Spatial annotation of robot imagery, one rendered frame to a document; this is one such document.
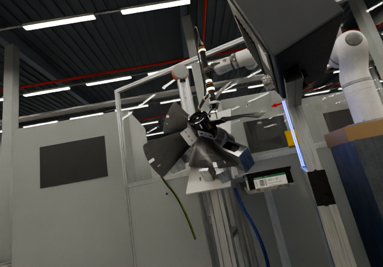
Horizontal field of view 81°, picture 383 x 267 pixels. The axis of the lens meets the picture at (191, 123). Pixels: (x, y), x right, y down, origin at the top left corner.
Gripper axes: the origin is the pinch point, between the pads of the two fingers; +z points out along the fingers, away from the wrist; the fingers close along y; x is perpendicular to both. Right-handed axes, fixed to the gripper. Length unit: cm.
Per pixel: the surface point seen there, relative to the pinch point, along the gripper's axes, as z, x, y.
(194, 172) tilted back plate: 23, -55, 8
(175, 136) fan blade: 23.0, -34.7, -7.7
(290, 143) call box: -33, -49, 21
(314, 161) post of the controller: -37, -61, -55
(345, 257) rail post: -37, -82, -55
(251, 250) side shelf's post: 11, -112, 54
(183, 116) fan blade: 21.5, -20.7, 4.4
